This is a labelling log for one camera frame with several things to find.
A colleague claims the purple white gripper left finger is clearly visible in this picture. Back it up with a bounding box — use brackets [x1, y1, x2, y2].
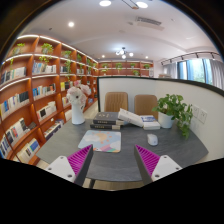
[46, 145, 93, 186]

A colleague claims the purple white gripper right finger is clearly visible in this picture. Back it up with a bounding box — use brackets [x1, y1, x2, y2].
[134, 145, 181, 185]

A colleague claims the white computer mouse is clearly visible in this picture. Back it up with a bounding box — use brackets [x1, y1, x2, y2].
[147, 134, 158, 146]

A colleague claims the white blue flat book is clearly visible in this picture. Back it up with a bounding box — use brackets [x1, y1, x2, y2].
[141, 115, 160, 130]

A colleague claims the dark hardcover book bottom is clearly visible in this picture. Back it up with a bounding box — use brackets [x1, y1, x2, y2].
[90, 124, 120, 130]

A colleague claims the dark hardcover book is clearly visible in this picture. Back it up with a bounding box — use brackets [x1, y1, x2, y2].
[93, 112, 124, 125]
[90, 124, 120, 130]

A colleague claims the white leaning book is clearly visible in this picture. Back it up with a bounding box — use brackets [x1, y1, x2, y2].
[118, 109, 143, 127]

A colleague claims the white vase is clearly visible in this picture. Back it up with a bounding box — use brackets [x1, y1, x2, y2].
[72, 104, 85, 125]

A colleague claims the dark hardcover book top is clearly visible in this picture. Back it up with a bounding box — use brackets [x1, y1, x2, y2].
[93, 112, 124, 125]

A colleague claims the green potted plant white pot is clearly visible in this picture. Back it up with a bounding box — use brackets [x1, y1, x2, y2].
[153, 94, 193, 138]

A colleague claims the right tan chair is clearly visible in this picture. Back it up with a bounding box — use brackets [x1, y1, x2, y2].
[134, 94, 158, 118]

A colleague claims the tan chair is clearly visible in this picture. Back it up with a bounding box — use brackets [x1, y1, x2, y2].
[134, 94, 158, 118]
[104, 92, 128, 112]

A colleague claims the white desk partition panel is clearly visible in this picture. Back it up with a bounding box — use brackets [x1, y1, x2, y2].
[97, 76, 224, 161]

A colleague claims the left tan chair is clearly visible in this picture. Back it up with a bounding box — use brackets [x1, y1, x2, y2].
[104, 92, 128, 112]

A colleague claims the orange wooden bookshelf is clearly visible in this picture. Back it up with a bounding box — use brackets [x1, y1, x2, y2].
[0, 34, 99, 165]

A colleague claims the ceiling chandelier lamp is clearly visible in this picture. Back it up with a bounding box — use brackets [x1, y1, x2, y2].
[115, 47, 134, 59]

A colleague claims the ceiling air vent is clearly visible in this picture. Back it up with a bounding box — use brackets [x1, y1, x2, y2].
[135, 16, 163, 31]

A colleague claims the white wall socket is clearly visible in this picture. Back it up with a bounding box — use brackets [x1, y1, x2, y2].
[198, 109, 207, 123]

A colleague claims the back wall wooden shelf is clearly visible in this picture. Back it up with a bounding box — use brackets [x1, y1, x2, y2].
[98, 60, 154, 77]

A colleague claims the black track light rail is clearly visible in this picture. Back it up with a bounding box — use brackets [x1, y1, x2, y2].
[161, 52, 223, 65]

